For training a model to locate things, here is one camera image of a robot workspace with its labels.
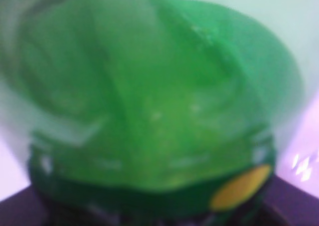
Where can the green soda bottle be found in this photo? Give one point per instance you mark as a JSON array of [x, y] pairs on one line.
[[152, 112]]

